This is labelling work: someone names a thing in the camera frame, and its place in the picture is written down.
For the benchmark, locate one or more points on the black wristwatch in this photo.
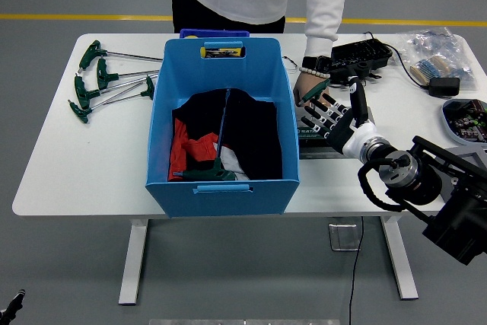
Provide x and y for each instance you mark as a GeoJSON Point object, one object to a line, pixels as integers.
{"type": "Point", "coordinates": [310, 62]}

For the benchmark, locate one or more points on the dark blue plastic bin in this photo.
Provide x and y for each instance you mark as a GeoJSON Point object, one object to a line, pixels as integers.
{"type": "Point", "coordinates": [213, 32]}

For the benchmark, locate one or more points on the black white robot left hand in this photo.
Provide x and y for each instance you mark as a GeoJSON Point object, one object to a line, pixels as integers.
{"type": "Point", "coordinates": [13, 306]}

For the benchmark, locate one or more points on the white table leg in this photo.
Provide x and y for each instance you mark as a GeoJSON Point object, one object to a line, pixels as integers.
{"type": "Point", "coordinates": [133, 264]}
{"type": "Point", "coordinates": [399, 264]}

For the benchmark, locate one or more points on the black plastic tray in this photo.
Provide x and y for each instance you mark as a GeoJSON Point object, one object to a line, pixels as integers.
{"type": "Point", "coordinates": [361, 53]}

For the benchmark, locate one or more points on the black orange garment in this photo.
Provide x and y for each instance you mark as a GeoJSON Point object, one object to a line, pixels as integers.
{"type": "Point", "coordinates": [258, 138]}

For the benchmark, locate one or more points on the person's left hand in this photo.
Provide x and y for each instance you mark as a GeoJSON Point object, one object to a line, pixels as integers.
{"type": "Point", "coordinates": [306, 83]}

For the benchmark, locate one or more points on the blue plastic storage box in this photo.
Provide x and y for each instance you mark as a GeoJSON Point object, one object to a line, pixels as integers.
{"type": "Point", "coordinates": [228, 203]}

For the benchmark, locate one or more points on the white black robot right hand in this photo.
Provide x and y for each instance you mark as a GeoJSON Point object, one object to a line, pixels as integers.
{"type": "Point", "coordinates": [348, 134]}

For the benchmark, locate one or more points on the beige blue resistor strip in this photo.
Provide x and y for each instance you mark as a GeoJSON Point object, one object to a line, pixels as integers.
{"type": "Point", "coordinates": [430, 68]}

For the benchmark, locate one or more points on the white tray with circuit boards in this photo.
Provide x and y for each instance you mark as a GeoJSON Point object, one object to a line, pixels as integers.
{"type": "Point", "coordinates": [464, 123]}

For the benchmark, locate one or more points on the black power adapter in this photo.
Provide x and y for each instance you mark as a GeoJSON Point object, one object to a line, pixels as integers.
{"type": "Point", "coordinates": [445, 87]}

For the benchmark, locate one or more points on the silver floor plate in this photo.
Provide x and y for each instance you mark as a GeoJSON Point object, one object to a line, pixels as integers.
{"type": "Point", "coordinates": [342, 237]}

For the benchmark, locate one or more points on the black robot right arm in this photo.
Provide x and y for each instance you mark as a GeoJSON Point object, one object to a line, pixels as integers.
{"type": "Point", "coordinates": [418, 180]}

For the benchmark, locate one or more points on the green grey hex key stand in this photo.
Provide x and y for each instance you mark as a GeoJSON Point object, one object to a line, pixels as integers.
{"type": "Point", "coordinates": [306, 132]}

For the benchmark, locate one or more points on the clear plastic parts bag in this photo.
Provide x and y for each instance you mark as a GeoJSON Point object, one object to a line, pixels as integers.
{"type": "Point", "coordinates": [433, 41]}

